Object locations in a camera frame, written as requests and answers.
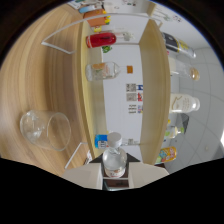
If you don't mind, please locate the orange box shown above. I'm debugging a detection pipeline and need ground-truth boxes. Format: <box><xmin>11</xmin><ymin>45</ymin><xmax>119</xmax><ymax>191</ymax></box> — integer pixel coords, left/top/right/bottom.
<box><xmin>82</xmin><ymin>8</ymin><xmax>108</xmax><ymax>28</ymax></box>

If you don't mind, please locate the clear glass tumbler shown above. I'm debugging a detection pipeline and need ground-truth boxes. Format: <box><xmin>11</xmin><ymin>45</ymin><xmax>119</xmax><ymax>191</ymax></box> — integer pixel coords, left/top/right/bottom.
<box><xmin>19</xmin><ymin>109</ymin><xmax>72</xmax><ymax>152</ymax></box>

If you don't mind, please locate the red liquid bottle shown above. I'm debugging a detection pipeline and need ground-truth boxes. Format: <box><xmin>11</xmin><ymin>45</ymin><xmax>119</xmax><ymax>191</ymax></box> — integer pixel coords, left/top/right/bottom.
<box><xmin>85</xmin><ymin>31</ymin><xmax>135</xmax><ymax>50</ymax></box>

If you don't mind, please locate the clear bottle with white cap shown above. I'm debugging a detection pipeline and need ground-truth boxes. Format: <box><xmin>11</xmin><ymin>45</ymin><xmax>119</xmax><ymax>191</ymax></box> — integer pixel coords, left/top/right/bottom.
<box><xmin>101</xmin><ymin>131</ymin><xmax>129</xmax><ymax>180</ymax></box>

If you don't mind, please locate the clear bottle with green cap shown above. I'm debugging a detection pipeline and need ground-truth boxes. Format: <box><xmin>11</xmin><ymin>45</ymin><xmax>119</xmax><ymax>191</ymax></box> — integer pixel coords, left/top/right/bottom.
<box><xmin>164</xmin><ymin>124</ymin><xmax>186</xmax><ymax>141</ymax></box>

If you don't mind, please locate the glass jar with cork lid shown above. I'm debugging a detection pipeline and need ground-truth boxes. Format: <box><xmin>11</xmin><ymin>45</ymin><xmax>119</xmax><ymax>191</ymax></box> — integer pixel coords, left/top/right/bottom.
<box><xmin>167</xmin><ymin>56</ymin><xmax>201</xmax><ymax>82</ymax></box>

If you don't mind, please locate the clear bottle with orange cap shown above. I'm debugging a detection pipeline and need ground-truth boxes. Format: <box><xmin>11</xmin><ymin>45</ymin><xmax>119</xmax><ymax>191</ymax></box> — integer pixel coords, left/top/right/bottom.
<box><xmin>85</xmin><ymin>61</ymin><xmax>135</xmax><ymax>82</ymax></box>

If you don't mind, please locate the black soda water can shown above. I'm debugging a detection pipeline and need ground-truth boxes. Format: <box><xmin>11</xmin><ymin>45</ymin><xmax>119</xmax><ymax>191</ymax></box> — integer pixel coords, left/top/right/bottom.
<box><xmin>161</xmin><ymin>31</ymin><xmax>198</xmax><ymax>60</ymax></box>

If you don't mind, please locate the green potted plant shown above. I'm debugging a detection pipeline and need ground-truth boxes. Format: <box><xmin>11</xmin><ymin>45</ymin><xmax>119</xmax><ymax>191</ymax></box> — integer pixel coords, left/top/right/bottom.
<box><xmin>101</xmin><ymin>45</ymin><xmax>113</xmax><ymax>54</ymax></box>

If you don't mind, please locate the two-tier wooden shelf rack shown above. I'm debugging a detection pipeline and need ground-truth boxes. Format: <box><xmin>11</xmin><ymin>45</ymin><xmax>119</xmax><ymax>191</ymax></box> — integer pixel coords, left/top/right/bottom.
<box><xmin>41</xmin><ymin>12</ymin><xmax>173</xmax><ymax>170</ymax></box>

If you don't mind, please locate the yellow printed can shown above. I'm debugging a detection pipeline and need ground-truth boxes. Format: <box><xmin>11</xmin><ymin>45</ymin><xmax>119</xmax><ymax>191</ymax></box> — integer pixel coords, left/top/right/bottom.
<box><xmin>154</xmin><ymin>145</ymin><xmax>178</xmax><ymax>165</ymax></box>

